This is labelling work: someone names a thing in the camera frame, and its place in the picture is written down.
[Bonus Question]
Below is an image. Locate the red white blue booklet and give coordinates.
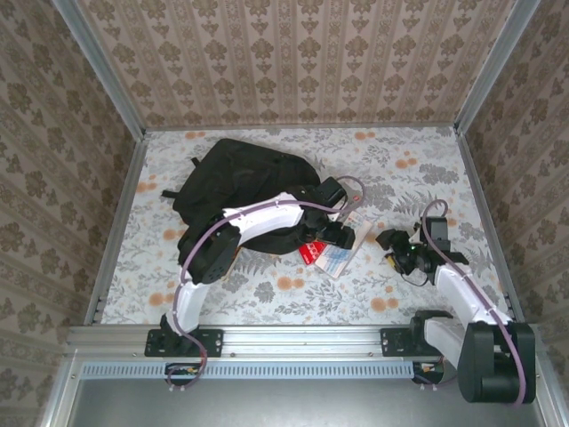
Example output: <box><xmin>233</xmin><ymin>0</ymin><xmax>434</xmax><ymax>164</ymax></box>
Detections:
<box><xmin>298</xmin><ymin>212</ymin><xmax>374</xmax><ymax>280</ymax></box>

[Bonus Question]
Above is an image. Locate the black backpack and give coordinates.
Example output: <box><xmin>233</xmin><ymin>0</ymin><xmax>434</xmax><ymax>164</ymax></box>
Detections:
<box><xmin>160</xmin><ymin>137</ymin><xmax>333</xmax><ymax>263</ymax></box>

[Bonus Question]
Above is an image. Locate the floral table cover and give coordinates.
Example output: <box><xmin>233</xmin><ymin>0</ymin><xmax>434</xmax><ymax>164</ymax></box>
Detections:
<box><xmin>100</xmin><ymin>126</ymin><xmax>508</xmax><ymax>326</ymax></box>

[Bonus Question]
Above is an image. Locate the grey metal panel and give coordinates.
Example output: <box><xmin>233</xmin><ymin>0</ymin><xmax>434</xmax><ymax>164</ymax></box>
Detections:
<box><xmin>42</xmin><ymin>358</ymin><xmax>559</xmax><ymax>427</ymax></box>

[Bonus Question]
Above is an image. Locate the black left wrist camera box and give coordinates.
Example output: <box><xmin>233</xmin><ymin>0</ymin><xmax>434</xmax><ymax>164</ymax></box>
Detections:
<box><xmin>310</xmin><ymin>176</ymin><xmax>346</xmax><ymax>206</ymax></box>

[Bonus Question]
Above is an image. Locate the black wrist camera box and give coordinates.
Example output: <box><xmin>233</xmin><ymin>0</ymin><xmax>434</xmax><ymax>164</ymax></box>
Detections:
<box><xmin>310</xmin><ymin>176</ymin><xmax>346</xmax><ymax>206</ymax></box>
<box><xmin>417</xmin><ymin>215</ymin><xmax>451</xmax><ymax>245</ymax></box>

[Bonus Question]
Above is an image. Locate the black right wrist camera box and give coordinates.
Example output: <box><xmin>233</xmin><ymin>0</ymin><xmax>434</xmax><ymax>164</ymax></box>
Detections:
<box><xmin>417</xmin><ymin>215</ymin><xmax>451</xmax><ymax>245</ymax></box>

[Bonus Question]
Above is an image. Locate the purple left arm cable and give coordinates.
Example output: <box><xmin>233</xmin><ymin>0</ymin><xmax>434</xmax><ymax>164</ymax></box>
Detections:
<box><xmin>166</xmin><ymin>175</ymin><xmax>365</xmax><ymax>397</ymax></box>

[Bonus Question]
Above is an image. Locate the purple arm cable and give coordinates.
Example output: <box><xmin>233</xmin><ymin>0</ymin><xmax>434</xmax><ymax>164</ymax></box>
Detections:
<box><xmin>166</xmin><ymin>175</ymin><xmax>365</xmax><ymax>397</ymax></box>
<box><xmin>420</xmin><ymin>198</ymin><xmax>528</xmax><ymax>408</ymax></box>

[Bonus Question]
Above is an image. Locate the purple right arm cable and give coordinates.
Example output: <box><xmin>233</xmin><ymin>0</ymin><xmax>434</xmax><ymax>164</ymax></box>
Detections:
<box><xmin>420</xmin><ymin>198</ymin><xmax>528</xmax><ymax>408</ymax></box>

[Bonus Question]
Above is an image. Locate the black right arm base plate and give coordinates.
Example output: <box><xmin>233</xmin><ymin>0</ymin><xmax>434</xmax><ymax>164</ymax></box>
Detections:
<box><xmin>380</xmin><ymin>327</ymin><xmax>421</xmax><ymax>359</ymax></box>

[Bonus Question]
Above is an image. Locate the aluminium table side rail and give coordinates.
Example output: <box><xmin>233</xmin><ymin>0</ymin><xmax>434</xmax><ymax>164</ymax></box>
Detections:
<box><xmin>84</xmin><ymin>133</ymin><xmax>150</xmax><ymax>328</ymax></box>
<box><xmin>455</xmin><ymin>128</ymin><xmax>526</xmax><ymax>325</ymax></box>

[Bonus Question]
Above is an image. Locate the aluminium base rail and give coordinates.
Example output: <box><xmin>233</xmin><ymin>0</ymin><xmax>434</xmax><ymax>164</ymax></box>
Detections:
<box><xmin>66</xmin><ymin>323</ymin><xmax>544</xmax><ymax>359</ymax></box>

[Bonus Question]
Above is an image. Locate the slotted grey cable duct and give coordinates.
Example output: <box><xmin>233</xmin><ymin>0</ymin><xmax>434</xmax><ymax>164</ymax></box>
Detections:
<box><xmin>81</xmin><ymin>360</ymin><xmax>419</xmax><ymax>380</ymax></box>

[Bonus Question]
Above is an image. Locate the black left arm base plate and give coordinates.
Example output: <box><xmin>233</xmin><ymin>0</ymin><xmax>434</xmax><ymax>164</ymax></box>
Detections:
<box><xmin>145</xmin><ymin>327</ymin><xmax>223</xmax><ymax>359</ymax></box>

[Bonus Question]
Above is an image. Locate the aluminium corner post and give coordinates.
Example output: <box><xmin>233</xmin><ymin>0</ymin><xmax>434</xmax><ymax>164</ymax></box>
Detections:
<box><xmin>52</xmin><ymin>0</ymin><xmax>148</xmax><ymax>140</ymax></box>
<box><xmin>453</xmin><ymin>0</ymin><xmax>542</xmax><ymax>134</ymax></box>

